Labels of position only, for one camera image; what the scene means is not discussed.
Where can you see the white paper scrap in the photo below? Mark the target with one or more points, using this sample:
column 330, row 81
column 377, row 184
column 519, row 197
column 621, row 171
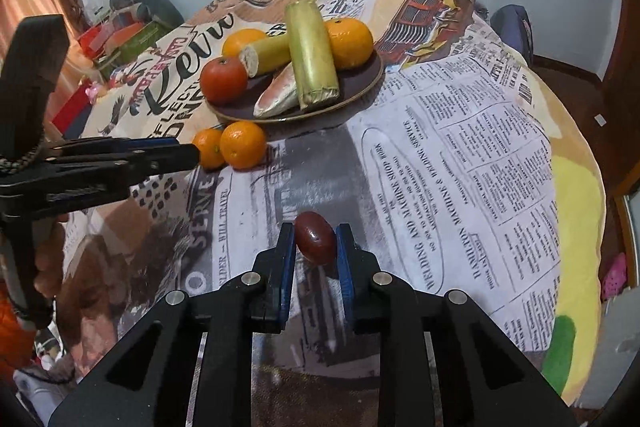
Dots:
column 600, row 120

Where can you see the green storage box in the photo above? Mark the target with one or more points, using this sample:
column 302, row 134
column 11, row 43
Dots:
column 145, row 39

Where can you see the greenish sugarcane piece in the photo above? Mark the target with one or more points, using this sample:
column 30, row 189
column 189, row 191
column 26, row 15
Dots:
column 310, row 57

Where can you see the red box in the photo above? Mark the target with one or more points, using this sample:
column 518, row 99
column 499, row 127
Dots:
column 72, row 109

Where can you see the pile of patterned cloths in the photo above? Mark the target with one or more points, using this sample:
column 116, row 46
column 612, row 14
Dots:
column 45, row 377

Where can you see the small orange mandarin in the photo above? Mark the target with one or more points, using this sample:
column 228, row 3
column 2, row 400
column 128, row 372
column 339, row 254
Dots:
column 243, row 145
column 209, row 149

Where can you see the white water bamboo shoot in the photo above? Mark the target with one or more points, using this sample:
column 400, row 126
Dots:
column 275, row 97

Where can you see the dark red jujube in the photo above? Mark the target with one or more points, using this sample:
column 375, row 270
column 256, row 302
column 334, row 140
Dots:
column 315, row 237

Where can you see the brown wooden door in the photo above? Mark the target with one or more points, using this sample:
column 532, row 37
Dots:
column 631, row 32

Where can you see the large orange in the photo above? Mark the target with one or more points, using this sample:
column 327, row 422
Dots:
column 352, row 43
column 240, row 42

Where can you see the pale yellow sugarcane piece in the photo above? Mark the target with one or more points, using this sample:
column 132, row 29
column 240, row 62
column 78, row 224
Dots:
column 270, row 54

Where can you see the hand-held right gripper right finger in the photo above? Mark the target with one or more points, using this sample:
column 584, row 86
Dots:
column 345, row 269

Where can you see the yellow fleece blanket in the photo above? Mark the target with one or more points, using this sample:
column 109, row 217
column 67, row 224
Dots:
column 580, row 207

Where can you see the person's left hand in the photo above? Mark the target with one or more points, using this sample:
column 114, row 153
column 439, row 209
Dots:
column 50, row 267

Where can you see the red gift bag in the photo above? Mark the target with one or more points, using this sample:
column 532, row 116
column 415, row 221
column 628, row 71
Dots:
column 97, row 39

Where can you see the red tomato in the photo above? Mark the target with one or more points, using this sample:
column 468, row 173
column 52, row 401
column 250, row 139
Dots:
column 223, row 79

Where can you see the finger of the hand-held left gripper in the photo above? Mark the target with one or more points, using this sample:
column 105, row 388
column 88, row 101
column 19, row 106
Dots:
column 175, row 154
column 90, row 187

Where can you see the pink shoe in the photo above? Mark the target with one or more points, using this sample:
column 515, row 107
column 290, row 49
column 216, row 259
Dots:
column 615, row 277

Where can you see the dark grey plate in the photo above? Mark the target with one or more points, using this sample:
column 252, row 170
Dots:
column 361, row 77

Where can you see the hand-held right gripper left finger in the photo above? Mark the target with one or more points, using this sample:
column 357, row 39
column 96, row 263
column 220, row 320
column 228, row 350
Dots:
column 286, row 269

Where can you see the newspaper print blanket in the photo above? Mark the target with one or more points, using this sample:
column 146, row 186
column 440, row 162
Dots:
column 450, row 157

